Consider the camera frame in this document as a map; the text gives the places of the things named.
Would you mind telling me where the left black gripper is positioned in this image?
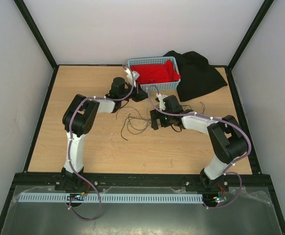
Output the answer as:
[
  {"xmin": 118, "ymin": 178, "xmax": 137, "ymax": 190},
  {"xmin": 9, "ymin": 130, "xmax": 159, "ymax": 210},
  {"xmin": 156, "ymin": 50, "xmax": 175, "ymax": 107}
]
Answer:
[{"xmin": 120, "ymin": 81, "xmax": 150, "ymax": 102}]

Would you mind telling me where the thin white wire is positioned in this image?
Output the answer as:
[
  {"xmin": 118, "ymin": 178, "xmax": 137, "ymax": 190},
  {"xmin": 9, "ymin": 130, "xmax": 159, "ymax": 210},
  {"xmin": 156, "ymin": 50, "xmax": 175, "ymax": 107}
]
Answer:
[{"xmin": 125, "ymin": 111, "xmax": 150, "ymax": 125}]

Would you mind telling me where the black wire bundle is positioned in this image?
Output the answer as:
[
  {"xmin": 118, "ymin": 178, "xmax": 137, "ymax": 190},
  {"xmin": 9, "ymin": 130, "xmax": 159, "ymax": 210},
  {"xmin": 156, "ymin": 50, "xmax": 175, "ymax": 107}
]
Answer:
[{"xmin": 115, "ymin": 101, "xmax": 207, "ymax": 142}]

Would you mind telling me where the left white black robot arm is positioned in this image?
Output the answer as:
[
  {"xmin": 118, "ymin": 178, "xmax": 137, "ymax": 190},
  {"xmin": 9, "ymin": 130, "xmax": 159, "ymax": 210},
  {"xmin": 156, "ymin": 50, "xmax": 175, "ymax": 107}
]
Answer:
[{"xmin": 61, "ymin": 77, "xmax": 148, "ymax": 190}]

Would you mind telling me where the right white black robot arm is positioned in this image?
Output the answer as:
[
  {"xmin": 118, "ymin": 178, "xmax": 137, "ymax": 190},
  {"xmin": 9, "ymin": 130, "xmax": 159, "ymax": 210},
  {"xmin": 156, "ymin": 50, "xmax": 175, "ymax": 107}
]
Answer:
[{"xmin": 150, "ymin": 93, "xmax": 252, "ymax": 190}]

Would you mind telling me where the red cloth in basket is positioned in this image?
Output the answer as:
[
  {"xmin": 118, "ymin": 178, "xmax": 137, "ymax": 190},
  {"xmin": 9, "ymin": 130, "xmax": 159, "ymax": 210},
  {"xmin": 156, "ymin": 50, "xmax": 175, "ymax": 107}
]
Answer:
[{"xmin": 130, "ymin": 60, "xmax": 181, "ymax": 84}]

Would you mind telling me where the light blue plastic basket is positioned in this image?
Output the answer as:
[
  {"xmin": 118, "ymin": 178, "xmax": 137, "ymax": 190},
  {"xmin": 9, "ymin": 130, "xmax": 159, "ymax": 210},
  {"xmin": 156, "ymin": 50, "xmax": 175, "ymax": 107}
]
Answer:
[{"xmin": 127, "ymin": 56, "xmax": 181, "ymax": 92}]

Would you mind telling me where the black cloth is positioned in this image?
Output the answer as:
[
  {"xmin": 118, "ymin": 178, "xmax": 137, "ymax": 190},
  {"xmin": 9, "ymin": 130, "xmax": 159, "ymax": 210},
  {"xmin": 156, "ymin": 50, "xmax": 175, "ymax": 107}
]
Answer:
[{"xmin": 164, "ymin": 50, "xmax": 228, "ymax": 102}]

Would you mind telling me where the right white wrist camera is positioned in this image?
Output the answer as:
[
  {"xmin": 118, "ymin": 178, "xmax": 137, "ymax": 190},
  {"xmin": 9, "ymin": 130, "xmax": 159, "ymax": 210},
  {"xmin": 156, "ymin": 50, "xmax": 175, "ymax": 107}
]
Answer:
[{"xmin": 156, "ymin": 93, "xmax": 167, "ymax": 111}]

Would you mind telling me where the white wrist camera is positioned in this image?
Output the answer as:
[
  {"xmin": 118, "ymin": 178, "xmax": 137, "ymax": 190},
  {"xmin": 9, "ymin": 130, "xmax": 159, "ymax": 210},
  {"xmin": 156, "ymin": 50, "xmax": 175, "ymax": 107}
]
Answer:
[
  {"xmin": 156, "ymin": 93, "xmax": 167, "ymax": 111},
  {"xmin": 123, "ymin": 65, "xmax": 140, "ymax": 87}
]

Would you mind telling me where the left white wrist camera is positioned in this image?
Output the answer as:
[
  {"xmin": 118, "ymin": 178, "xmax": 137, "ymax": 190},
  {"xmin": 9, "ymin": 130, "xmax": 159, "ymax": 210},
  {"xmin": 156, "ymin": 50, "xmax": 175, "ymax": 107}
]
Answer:
[{"xmin": 123, "ymin": 65, "xmax": 140, "ymax": 87}]

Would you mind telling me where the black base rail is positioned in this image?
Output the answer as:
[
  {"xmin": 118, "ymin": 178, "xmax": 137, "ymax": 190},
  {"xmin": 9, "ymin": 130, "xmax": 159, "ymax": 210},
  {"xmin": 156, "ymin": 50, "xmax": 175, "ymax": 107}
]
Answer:
[{"xmin": 12, "ymin": 172, "xmax": 272, "ymax": 193}]

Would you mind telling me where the light blue slotted cable duct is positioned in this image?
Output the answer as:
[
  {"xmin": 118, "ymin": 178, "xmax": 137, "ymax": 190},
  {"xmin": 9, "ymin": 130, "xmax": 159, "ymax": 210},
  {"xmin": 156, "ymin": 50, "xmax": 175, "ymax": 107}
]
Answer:
[{"xmin": 18, "ymin": 193, "xmax": 203, "ymax": 204}]

